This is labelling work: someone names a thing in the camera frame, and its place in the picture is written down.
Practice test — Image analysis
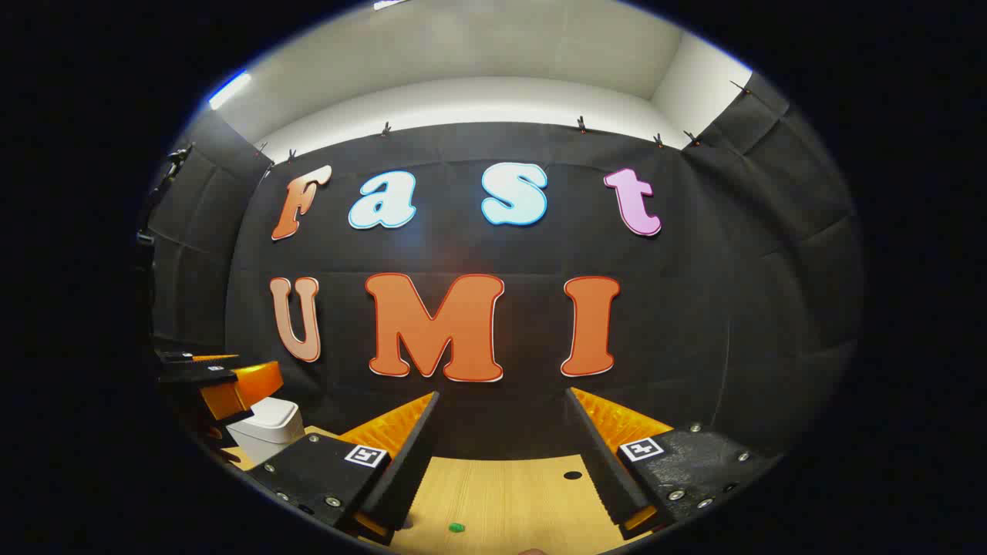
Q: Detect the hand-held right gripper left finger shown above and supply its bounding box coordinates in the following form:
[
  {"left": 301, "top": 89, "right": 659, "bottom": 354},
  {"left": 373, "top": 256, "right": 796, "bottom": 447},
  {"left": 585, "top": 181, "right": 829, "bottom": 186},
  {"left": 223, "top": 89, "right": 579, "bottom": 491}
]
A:
[{"left": 247, "top": 391, "right": 442, "bottom": 547}]

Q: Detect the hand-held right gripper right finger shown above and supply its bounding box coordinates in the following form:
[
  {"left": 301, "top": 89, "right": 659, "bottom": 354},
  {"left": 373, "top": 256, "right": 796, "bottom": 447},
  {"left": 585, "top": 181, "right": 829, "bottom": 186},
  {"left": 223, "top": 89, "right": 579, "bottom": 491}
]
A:
[{"left": 565, "top": 387, "right": 781, "bottom": 540}]

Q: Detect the white desktop garbage bin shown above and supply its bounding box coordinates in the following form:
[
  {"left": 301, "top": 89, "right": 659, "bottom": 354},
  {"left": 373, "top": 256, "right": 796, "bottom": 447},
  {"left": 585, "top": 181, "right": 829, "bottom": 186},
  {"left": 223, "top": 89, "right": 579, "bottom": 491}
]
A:
[{"left": 226, "top": 397, "right": 305, "bottom": 466}]

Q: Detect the wooden desktop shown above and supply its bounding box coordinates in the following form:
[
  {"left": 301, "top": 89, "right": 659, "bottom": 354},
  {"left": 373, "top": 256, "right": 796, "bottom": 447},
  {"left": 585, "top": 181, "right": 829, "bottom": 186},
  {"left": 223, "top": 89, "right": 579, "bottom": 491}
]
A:
[{"left": 220, "top": 425, "right": 656, "bottom": 555}]

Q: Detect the black backdrop cloth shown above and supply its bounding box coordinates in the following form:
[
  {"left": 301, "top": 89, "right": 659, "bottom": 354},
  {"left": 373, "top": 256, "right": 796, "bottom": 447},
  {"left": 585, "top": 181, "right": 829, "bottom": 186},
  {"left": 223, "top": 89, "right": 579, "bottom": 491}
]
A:
[{"left": 143, "top": 73, "right": 864, "bottom": 463}]

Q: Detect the ceiling light strip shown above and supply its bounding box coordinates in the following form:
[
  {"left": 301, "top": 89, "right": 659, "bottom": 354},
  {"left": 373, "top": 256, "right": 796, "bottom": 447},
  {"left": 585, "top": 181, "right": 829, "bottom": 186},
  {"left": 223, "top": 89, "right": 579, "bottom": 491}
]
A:
[{"left": 208, "top": 71, "right": 253, "bottom": 110}]

